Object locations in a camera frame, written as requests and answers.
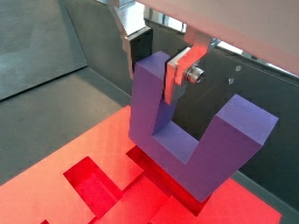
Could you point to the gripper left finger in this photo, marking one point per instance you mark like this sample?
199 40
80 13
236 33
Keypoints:
135 33

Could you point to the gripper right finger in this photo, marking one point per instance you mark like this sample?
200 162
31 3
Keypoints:
179 67

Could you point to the purple U-shaped block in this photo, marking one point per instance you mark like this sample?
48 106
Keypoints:
199 163

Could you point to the red insertion board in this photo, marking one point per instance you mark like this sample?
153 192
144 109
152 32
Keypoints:
100 181

